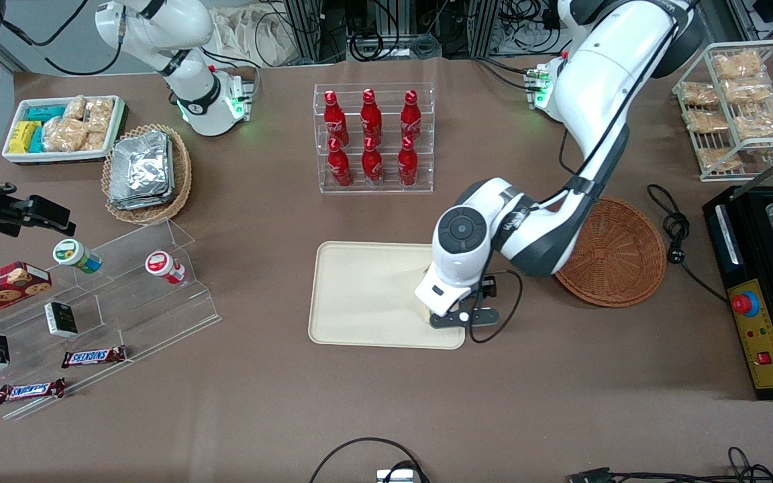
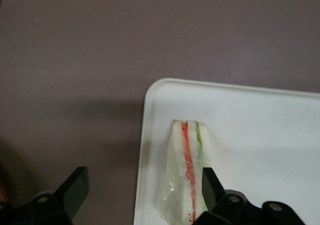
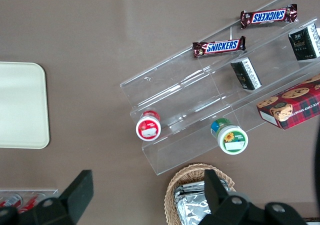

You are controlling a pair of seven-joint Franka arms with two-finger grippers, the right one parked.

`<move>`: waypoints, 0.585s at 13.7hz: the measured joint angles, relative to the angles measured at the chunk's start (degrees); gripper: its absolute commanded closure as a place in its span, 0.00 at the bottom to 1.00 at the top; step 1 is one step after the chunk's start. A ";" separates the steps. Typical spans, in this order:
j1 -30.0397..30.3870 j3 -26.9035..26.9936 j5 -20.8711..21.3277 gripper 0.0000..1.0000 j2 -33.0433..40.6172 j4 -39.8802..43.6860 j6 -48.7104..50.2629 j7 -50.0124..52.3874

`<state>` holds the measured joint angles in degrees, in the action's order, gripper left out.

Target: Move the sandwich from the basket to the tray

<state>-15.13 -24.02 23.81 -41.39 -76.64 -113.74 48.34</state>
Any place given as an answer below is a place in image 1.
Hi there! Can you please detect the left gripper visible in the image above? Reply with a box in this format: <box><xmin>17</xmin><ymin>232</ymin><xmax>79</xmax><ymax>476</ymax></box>
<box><xmin>415</xmin><ymin>260</ymin><xmax>491</xmax><ymax>330</ymax></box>

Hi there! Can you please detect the cream rectangular serving tray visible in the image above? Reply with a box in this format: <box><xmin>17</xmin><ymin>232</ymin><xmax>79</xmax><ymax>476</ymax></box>
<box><xmin>307</xmin><ymin>241</ymin><xmax>466</xmax><ymax>350</ymax></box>

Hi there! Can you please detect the oval tan wicker basket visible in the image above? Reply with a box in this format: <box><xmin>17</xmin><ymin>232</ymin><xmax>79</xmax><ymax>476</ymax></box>
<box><xmin>101</xmin><ymin>123</ymin><xmax>193</xmax><ymax>225</ymax></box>

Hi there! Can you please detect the round brown wicker basket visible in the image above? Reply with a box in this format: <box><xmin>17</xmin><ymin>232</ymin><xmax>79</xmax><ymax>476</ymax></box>
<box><xmin>553</xmin><ymin>195</ymin><xmax>668</xmax><ymax>309</ymax></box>

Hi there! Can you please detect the green lid yogurt cup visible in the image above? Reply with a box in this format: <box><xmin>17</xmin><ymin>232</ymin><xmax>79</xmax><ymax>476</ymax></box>
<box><xmin>52</xmin><ymin>238</ymin><xmax>103</xmax><ymax>274</ymax></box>

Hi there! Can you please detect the white rectangular snack bin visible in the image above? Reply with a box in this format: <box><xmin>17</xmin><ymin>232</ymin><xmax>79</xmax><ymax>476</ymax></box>
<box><xmin>1</xmin><ymin>95</ymin><xmax>127</xmax><ymax>165</ymax></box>

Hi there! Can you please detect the yellow snack packet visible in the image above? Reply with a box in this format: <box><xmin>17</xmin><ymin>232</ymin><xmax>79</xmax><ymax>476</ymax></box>
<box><xmin>8</xmin><ymin>121</ymin><xmax>42</xmax><ymax>154</ymax></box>

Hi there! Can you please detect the silver foil pouch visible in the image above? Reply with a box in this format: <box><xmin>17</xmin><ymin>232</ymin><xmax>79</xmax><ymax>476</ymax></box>
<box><xmin>107</xmin><ymin>130</ymin><xmax>176</xmax><ymax>211</ymax></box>

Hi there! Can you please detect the red lid yogurt cup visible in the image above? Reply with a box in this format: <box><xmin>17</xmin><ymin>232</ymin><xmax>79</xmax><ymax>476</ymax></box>
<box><xmin>144</xmin><ymin>250</ymin><xmax>187</xmax><ymax>284</ymax></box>

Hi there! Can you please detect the clear acrylic stepped display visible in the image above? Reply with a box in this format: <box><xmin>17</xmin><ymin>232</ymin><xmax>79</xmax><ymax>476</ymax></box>
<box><xmin>0</xmin><ymin>217</ymin><xmax>222</xmax><ymax>422</ymax></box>

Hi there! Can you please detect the clear acrylic bottle rack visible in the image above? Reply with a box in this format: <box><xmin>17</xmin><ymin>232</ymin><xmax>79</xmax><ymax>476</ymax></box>
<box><xmin>313</xmin><ymin>83</ymin><xmax>435</xmax><ymax>195</ymax></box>

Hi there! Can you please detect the snickers chocolate bar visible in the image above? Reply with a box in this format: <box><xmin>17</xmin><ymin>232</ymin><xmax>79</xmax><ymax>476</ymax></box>
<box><xmin>61</xmin><ymin>345</ymin><xmax>127</xmax><ymax>369</ymax></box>
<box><xmin>0</xmin><ymin>378</ymin><xmax>66</xmax><ymax>405</ymax></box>

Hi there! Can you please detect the red cola bottle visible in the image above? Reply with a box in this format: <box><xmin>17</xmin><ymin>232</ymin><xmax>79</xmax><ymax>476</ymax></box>
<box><xmin>362</xmin><ymin>136</ymin><xmax>384</xmax><ymax>186</ymax></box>
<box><xmin>360</xmin><ymin>88</ymin><xmax>383</xmax><ymax>145</ymax></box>
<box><xmin>401</xmin><ymin>89</ymin><xmax>422</xmax><ymax>142</ymax></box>
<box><xmin>327</xmin><ymin>136</ymin><xmax>353</xmax><ymax>188</ymax></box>
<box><xmin>323</xmin><ymin>89</ymin><xmax>350</xmax><ymax>145</ymax></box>
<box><xmin>397</xmin><ymin>136</ymin><xmax>419</xmax><ymax>187</ymax></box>

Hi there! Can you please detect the white cloth bag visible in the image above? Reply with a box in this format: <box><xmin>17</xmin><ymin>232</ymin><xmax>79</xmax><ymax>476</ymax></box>
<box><xmin>211</xmin><ymin>5</ymin><xmax>300</xmax><ymax>68</ymax></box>

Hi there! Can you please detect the black sealing machine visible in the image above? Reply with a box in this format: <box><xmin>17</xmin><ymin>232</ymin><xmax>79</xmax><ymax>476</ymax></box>
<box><xmin>703</xmin><ymin>184</ymin><xmax>773</xmax><ymax>401</ymax></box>

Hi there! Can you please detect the red emergency stop button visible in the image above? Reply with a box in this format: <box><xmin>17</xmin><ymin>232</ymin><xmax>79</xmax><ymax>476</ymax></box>
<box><xmin>731</xmin><ymin>291</ymin><xmax>761</xmax><ymax>318</ymax></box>

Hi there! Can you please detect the bagged fried snack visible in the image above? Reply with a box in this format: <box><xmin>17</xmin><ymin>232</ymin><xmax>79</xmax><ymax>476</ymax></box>
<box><xmin>722</xmin><ymin>77</ymin><xmax>773</xmax><ymax>105</ymax></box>
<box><xmin>712</xmin><ymin>50</ymin><xmax>763</xmax><ymax>80</ymax></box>
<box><xmin>685</xmin><ymin>109</ymin><xmax>729</xmax><ymax>133</ymax></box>
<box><xmin>734</xmin><ymin>101</ymin><xmax>773</xmax><ymax>140</ymax></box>
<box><xmin>697</xmin><ymin>146</ymin><xmax>743</xmax><ymax>172</ymax></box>
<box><xmin>680</xmin><ymin>82</ymin><xmax>719</xmax><ymax>108</ymax></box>

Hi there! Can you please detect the black left wrist camera cable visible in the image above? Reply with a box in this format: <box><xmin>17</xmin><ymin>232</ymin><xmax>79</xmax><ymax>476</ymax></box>
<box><xmin>467</xmin><ymin>0</ymin><xmax>696</xmax><ymax>344</ymax></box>

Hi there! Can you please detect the black looped table cable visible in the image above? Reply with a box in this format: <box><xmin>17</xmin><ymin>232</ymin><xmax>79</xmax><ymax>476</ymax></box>
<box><xmin>309</xmin><ymin>437</ymin><xmax>431</xmax><ymax>483</ymax></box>

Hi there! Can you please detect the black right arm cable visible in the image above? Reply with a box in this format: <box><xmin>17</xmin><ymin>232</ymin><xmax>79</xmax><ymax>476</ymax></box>
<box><xmin>0</xmin><ymin>0</ymin><xmax>129</xmax><ymax>76</ymax></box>

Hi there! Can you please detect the black cable with connector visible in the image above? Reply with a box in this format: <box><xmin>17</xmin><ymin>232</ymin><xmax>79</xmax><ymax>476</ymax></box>
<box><xmin>568</xmin><ymin>446</ymin><xmax>773</xmax><ymax>483</ymax></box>

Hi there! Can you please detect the black power cable with plug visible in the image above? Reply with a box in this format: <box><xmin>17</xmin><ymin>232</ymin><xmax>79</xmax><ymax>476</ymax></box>
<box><xmin>647</xmin><ymin>184</ymin><xmax>729</xmax><ymax>306</ymax></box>

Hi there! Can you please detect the aluminium frame post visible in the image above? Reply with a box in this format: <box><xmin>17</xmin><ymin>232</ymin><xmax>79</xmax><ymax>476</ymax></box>
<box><xmin>467</xmin><ymin>0</ymin><xmax>500</xmax><ymax>58</ymax></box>
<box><xmin>284</xmin><ymin>0</ymin><xmax>347</xmax><ymax>64</ymax></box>

